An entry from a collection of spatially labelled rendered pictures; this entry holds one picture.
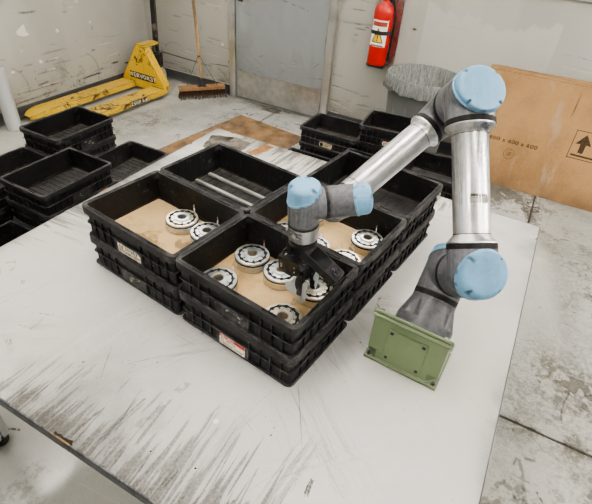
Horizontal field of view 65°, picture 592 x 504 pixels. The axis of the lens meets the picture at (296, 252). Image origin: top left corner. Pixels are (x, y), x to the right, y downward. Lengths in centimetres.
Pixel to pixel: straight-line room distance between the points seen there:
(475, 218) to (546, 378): 150
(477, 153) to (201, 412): 89
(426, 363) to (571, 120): 290
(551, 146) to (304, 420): 315
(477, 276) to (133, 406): 86
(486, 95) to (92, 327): 118
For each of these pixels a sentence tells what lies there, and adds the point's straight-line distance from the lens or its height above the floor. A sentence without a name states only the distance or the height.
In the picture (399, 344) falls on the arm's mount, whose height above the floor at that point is 80.
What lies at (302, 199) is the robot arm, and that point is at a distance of 102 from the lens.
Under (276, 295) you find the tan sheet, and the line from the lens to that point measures 129.
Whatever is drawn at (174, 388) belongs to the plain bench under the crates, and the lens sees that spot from 127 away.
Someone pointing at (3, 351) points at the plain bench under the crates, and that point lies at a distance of 148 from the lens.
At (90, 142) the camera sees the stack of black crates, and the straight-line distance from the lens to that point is 294.
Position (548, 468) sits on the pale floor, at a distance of 224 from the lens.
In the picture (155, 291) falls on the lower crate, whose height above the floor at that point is 75.
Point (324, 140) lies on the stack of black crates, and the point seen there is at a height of 43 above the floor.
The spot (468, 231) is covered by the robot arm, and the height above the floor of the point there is 112.
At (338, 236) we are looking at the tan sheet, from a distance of 153.
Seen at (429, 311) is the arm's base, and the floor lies 90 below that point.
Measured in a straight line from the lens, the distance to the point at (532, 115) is 393.
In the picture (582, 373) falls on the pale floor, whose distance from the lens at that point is 266.
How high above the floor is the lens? 172
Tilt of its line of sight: 38 degrees down
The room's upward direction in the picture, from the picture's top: 5 degrees clockwise
